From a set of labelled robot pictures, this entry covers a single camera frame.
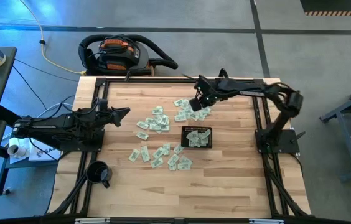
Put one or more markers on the black hazard-striped floor mat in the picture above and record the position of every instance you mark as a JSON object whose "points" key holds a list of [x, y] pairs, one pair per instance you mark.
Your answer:
{"points": [[334, 5]]}

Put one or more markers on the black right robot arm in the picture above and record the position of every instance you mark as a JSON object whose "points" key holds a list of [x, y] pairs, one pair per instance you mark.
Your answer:
{"points": [[287, 102]]}

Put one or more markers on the white printed paper sheet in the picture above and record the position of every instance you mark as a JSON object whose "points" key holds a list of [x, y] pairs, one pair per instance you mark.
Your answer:
{"points": [[43, 154]]}

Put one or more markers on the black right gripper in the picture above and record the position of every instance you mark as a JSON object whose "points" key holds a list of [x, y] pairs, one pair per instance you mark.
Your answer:
{"points": [[208, 90]]}

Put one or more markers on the white tape roll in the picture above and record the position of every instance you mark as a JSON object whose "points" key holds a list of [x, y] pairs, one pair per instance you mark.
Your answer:
{"points": [[15, 151]]}

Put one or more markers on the green white sweetener packet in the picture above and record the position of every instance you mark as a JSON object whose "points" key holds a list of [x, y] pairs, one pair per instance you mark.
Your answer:
{"points": [[166, 149], [195, 116], [184, 167], [191, 136], [178, 102], [142, 125], [185, 160], [204, 141], [173, 160], [194, 143], [201, 117], [180, 118], [157, 110], [155, 127], [164, 120], [185, 104], [156, 162], [134, 155], [178, 149], [157, 118], [144, 153], [158, 152], [206, 133], [172, 168], [142, 135], [164, 127], [189, 112], [150, 120], [206, 110]]}

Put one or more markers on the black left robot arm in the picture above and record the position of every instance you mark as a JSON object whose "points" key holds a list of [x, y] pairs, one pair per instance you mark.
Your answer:
{"points": [[48, 127]]}

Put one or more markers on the black frame hook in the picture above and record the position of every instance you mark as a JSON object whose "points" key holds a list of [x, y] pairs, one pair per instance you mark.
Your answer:
{"points": [[223, 73]]}

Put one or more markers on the black orange shop vacuum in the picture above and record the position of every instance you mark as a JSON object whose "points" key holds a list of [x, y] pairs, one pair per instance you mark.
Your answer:
{"points": [[119, 56]]}

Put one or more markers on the black plastic slotted basket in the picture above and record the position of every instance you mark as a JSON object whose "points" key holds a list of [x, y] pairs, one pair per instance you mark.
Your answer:
{"points": [[183, 143]]}

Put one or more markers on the black mug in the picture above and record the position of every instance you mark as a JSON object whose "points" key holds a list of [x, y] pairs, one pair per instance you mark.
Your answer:
{"points": [[96, 172]]}

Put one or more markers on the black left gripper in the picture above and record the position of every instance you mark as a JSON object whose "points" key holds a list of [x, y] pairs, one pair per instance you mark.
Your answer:
{"points": [[104, 117]]}

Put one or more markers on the silver frame bracket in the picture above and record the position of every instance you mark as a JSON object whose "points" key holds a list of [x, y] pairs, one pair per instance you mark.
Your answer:
{"points": [[265, 221], [91, 220]]}

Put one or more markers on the black desk support bar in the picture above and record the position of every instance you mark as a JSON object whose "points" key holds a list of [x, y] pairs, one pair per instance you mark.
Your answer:
{"points": [[6, 113]]}

